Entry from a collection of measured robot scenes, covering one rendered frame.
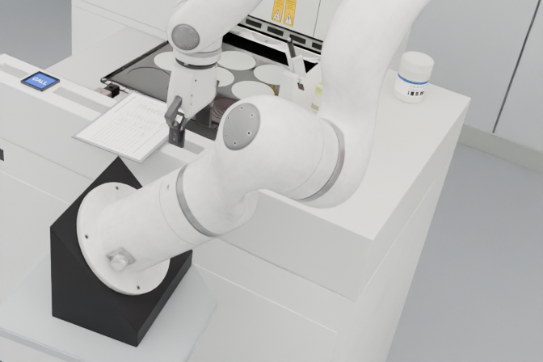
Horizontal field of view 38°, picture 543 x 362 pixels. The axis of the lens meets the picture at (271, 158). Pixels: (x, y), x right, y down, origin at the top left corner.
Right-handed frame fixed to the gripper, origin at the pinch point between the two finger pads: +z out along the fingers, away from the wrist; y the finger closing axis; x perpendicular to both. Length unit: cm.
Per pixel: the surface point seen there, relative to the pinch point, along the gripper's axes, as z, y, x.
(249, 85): 9.5, -38.1, -7.3
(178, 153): 3.3, 3.7, 0.0
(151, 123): 2.3, -0.4, -9.0
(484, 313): 100, -103, 60
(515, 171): 101, -198, 48
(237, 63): 9.5, -45.8, -14.8
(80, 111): 3.1, 3.7, -22.9
